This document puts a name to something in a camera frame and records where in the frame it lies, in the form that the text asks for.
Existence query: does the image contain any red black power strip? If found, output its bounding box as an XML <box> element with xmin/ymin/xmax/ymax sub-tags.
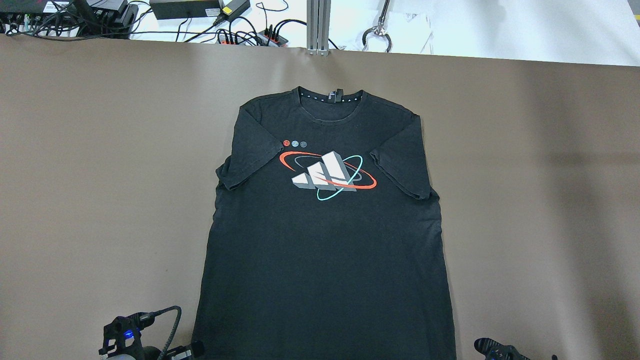
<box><xmin>212</xmin><ymin>28</ymin><xmax>289</xmax><ymax>47</ymax></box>

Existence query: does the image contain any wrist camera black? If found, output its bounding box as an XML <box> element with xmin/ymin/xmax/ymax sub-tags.
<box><xmin>473</xmin><ymin>337</ymin><xmax>530</xmax><ymax>360</ymax></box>
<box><xmin>98</xmin><ymin>312</ymin><xmax>160</xmax><ymax>360</ymax></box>

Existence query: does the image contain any black power adapter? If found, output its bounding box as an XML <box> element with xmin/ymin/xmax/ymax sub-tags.
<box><xmin>212</xmin><ymin>0</ymin><xmax>250</xmax><ymax>27</ymax></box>

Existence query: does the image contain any aluminium frame post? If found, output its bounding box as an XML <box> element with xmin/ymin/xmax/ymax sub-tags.
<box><xmin>306</xmin><ymin>0</ymin><xmax>331</xmax><ymax>57</ymax></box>

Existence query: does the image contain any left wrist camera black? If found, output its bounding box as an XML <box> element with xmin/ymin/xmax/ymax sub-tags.
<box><xmin>98</xmin><ymin>312</ymin><xmax>160</xmax><ymax>360</ymax></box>

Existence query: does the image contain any black printed t-shirt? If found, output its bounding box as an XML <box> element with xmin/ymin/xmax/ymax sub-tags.
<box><xmin>192</xmin><ymin>87</ymin><xmax>457</xmax><ymax>360</ymax></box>

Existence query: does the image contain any metal hook tool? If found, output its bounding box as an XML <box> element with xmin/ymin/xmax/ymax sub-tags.
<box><xmin>361</xmin><ymin>0</ymin><xmax>393</xmax><ymax>53</ymax></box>

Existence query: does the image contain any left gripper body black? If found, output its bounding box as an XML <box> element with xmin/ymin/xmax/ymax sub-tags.
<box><xmin>167</xmin><ymin>341</ymin><xmax>205</xmax><ymax>360</ymax></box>

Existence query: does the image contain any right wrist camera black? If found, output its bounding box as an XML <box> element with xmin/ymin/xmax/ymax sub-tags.
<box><xmin>473</xmin><ymin>337</ymin><xmax>530</xmax><ymax>360</ymax></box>

